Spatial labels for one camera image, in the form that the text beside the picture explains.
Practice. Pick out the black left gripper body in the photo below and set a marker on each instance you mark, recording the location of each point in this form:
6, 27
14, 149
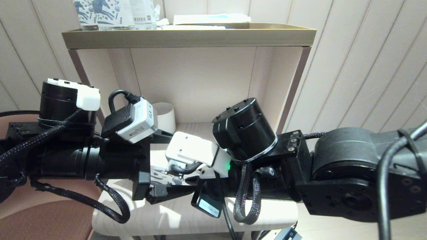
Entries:
143, 166

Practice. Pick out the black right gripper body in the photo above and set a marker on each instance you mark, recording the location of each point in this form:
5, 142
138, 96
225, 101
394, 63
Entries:
210, 200

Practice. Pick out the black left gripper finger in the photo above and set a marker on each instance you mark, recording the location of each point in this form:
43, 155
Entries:
163, 137
166, 191

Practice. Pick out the white horse-print zip pouch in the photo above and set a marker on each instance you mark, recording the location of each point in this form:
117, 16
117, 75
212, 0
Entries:
160, 175

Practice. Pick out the white ribbed mug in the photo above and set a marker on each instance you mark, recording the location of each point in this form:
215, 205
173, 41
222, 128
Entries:
166, 116

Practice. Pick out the light wood shelf desk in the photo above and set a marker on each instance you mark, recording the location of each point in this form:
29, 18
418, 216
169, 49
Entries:
200, 83

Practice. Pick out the small knotted white packet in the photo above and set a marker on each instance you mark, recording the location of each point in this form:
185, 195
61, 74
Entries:
162, 21

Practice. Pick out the barcode label water bottle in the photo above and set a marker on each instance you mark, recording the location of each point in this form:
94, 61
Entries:
142, 13

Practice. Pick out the blue white toothbrush packet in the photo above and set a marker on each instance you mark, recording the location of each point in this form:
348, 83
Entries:
206, 19

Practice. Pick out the horse-print packages on shelf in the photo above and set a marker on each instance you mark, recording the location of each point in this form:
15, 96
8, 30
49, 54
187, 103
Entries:
111, 13

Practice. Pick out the horse label water bottle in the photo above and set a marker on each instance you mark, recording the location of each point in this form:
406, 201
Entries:
83, 13

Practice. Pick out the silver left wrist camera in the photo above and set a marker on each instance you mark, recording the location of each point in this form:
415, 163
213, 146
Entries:
140, 121

